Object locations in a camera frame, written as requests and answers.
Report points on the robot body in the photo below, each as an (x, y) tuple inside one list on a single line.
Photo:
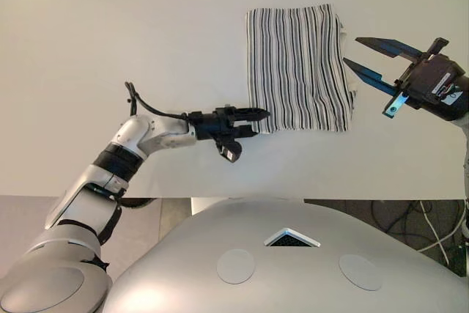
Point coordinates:
[(293, 272)]

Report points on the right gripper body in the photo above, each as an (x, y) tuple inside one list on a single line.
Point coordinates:
[(430, 78)]

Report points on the striped T-shirt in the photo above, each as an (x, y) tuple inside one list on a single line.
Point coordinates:
[(297, 71)]

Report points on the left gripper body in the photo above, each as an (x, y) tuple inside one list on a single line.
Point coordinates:
[(210, 126)]

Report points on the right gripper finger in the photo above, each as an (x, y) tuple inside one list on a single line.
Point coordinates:
[(392, 48), (370, 73)]

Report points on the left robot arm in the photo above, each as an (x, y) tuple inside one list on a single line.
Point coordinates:
[(91, 214)]

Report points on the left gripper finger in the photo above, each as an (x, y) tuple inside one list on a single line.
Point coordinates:
[(254, 113), (245, 132)]

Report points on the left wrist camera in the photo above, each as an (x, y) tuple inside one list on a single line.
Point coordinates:
[(230, 152)]

